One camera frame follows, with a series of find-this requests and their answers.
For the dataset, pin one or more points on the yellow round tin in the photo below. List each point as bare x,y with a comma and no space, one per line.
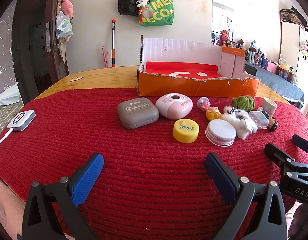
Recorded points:
186,130

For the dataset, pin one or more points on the grey eyeshadow case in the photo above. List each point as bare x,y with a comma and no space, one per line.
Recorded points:
137,112

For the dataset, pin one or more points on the orange cardboard box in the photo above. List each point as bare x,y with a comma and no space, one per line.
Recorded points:
194,88

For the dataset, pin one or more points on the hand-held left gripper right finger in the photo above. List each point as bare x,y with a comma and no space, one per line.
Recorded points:
219,177

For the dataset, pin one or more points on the green knitted plush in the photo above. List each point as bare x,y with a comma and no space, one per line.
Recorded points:
242,102

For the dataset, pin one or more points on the green tote bag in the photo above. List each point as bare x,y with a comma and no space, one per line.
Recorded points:
159,10

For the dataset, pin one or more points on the pink plush toy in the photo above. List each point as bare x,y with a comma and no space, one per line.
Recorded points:
67,7

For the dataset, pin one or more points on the white round jar lid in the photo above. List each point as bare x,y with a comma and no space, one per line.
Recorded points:
220,131

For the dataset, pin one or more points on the beige cloth bag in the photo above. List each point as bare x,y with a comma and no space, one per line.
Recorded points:
62,50

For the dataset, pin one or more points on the row of bottles and cups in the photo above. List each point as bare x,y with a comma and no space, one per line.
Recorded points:
256,57

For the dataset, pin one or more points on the small white cup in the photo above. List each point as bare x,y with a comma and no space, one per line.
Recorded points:
268,105

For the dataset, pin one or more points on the clear plastic bag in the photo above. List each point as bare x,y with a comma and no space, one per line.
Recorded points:
64,26

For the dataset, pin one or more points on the side table with blue cloth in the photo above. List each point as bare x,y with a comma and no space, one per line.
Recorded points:
274,77

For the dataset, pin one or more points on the colourful hanging toy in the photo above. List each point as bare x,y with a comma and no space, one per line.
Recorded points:
305,50

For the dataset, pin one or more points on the wall mirror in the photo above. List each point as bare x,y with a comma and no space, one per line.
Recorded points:
222,17

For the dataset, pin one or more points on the silver star-print sheet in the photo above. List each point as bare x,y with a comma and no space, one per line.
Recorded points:
3,67

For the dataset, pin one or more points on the brown-haired doll figurine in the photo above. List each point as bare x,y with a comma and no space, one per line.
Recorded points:
272,125

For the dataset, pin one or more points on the white wardrobe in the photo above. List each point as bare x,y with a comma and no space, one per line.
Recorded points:
289,45

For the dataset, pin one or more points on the pink round case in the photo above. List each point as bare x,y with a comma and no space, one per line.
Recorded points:
174,108

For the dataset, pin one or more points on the pink bunny plush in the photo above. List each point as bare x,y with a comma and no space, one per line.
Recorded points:
223,38

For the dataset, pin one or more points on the pink plastic hanger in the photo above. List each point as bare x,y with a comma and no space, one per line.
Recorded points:
105,57

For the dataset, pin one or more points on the red tassel charm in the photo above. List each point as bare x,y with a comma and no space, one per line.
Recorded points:
140,15

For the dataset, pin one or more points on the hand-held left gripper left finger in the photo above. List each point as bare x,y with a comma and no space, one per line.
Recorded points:
86,177

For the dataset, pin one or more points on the brown wooden door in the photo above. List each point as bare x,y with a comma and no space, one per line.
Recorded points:
53,62

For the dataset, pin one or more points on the lilac pig figurine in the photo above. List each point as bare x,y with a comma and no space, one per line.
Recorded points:
202,103

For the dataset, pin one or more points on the red knitted cloth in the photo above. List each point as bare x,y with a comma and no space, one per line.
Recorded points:
144,167

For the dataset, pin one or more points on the white fluffy plush toy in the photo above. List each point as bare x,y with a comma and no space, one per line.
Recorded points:
244,125

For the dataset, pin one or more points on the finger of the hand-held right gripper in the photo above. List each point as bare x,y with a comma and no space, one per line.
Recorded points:
278,153
303,142

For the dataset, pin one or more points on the small clear plastic box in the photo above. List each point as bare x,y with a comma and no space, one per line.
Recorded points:
259,120

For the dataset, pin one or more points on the dark patterned bag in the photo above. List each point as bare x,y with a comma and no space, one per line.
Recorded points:
291,16

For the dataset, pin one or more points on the small wooden tag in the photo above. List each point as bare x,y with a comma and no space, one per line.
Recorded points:
76,78

